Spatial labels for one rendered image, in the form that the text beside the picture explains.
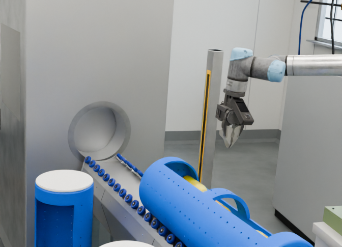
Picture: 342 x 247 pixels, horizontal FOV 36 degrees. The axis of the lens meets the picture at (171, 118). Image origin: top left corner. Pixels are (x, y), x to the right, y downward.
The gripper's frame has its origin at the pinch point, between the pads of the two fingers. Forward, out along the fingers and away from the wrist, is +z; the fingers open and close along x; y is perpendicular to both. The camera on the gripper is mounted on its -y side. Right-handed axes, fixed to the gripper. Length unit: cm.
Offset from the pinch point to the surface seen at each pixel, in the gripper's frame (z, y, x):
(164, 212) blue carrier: 38.0, 24.3, 9.7
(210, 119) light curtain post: 12, 68, -34
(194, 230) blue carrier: 34.0, 1.1, 9.1
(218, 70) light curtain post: -14, 69, -35
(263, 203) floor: 147, 217, -207
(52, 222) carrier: 77, 96, 35
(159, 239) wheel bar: 55, 31, 6
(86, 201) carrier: 54, 72, 27
